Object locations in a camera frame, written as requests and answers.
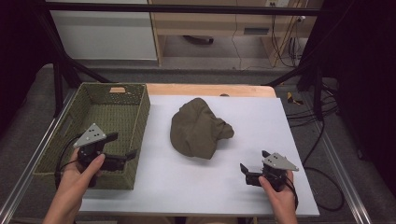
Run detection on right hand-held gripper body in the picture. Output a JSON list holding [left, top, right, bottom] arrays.
[[245, 152, 300, 192]]

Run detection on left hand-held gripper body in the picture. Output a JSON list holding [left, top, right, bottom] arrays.
[[73, 122, 129, 189]]

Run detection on green woven basket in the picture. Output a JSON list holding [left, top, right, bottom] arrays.
[[32, 81, 151, 191]]

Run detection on olive green cloth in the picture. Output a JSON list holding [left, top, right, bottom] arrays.
[[169, 97, 235, 161]]

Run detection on person's right hand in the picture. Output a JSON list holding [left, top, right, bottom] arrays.
[[258, 170, 299, 210]]

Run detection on person's left hand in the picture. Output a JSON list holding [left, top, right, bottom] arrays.
[[54, 148, 106, 214]]

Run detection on white board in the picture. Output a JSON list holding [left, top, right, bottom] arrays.
[[78, 94, 320, 217]]

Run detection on black metal stand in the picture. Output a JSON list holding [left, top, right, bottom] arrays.
[[263, 59, 325, 121], [36, 8, 114, 119]]

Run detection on yellow and black floor object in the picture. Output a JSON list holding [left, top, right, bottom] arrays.
[[286, 91, 304, 106]]

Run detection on dark curtain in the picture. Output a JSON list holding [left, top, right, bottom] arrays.
[[302, 0, 396, 198], [0, 0, 61, 139]]

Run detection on white cabinet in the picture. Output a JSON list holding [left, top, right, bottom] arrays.
[[46, 0, 159, 62]]

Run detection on black object under desk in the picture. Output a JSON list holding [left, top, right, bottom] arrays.
[[182, 35, 215, 46]]

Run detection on light wooden desk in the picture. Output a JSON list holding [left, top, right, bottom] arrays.
[[148, 0, 323, 68]]

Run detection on right hand-held gripper cable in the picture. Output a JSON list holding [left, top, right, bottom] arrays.
[[284, 175, 300, 210]]

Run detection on hand-held gripper cable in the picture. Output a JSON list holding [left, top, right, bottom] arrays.
[[53, 134, 84, 190], [284, 175, 300, 210]]

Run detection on left hand-held gripper cable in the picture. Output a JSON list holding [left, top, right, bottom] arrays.
[[53, 134, 84, 190]]

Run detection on black floor cable loop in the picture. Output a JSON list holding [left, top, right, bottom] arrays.
[[302, 119, 346, 213]]

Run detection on aluminium rail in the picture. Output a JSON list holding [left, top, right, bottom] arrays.
[[0, 90, 78, 224], [312, 119, 374, 224]]

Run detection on bundle of black floor cables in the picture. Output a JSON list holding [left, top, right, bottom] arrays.
[[285, 83, 341, 128]]

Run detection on hanging desk cables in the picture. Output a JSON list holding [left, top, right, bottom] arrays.
[[270, 14, 308, 68]]

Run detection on black horizontal frame bar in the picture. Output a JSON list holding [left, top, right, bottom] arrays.
[[46, 2, 325, 17]]

